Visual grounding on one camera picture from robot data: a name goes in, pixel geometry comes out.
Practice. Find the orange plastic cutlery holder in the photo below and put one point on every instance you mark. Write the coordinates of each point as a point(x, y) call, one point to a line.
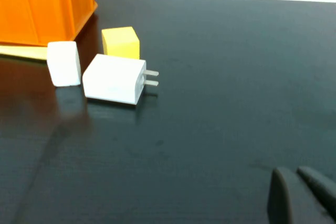
point(39, 6)

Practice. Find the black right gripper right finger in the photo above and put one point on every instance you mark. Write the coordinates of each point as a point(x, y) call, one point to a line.
point(323, 187)

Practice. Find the yellow foam cube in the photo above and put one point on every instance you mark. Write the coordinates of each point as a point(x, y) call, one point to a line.
point(122, 44)

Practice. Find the white charger plug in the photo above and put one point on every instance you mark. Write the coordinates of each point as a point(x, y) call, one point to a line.
point(113, 79)

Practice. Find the white foam cube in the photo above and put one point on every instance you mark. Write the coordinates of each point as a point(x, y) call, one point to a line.
point(64, 64)

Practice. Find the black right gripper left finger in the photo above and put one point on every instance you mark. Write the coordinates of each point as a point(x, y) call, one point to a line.
point(286, 203)

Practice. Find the yellow plastic knife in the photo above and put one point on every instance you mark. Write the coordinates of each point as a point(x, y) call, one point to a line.
point(23, 52)

